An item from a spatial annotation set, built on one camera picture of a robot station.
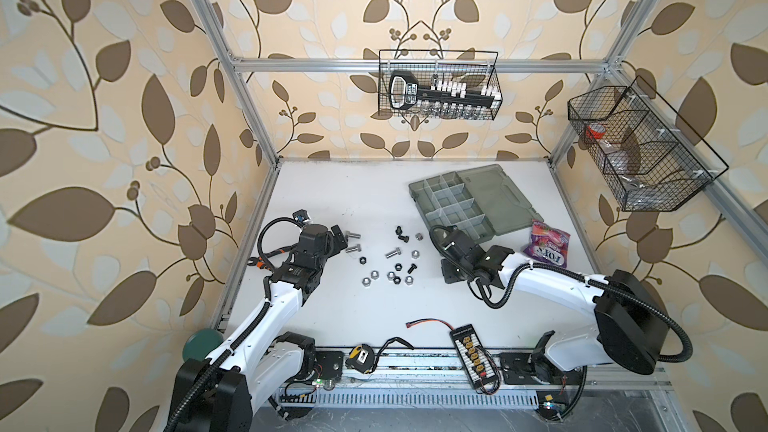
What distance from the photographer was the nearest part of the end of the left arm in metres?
0.60

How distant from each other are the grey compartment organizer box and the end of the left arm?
0.44m

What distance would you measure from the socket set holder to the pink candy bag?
419 millimetres

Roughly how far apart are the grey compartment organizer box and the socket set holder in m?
0.29

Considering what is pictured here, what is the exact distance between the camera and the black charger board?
0.73m

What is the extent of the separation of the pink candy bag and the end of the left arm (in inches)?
25.7

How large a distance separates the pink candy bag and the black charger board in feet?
1.08

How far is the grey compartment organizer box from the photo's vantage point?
1008 millimetres
